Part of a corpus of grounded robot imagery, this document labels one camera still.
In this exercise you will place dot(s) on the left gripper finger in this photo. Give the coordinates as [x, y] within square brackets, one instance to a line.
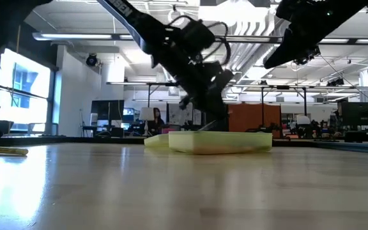
[219, 121]

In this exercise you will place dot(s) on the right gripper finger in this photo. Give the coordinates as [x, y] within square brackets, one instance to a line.
[292, 48]

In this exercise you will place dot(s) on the yellow translucent supply box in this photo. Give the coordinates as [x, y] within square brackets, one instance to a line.
[219, 143]

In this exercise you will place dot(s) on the yellow marker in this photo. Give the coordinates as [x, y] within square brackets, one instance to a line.
[2, 150]

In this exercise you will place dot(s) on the pink box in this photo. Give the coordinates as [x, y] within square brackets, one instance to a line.
[168, 130]

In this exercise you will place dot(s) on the black ceiling spotlight cluster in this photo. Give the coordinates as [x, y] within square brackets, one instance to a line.
[310, 60]

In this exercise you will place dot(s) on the orange partition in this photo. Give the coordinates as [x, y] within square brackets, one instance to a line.
[251, 116]

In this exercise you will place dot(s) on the white ceiling ducts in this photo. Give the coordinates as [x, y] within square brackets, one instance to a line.
[244, 54]

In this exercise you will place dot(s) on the person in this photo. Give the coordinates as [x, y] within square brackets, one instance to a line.
[339, 111]
[157, 119]

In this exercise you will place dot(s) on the white globe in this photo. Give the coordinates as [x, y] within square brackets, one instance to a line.
[303, 120]

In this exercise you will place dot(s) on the wide black monitor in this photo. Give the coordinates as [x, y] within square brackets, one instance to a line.
[361, 113]

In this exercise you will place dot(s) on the black monitor on stand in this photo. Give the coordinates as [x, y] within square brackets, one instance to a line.
[107, 110]

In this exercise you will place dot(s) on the large window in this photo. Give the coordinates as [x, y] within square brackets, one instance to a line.
[27, 105]

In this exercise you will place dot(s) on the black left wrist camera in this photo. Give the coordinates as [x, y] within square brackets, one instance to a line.
[196, 35]

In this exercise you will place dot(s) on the black ceiling camera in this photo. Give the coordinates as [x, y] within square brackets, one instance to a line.
[91, 60]

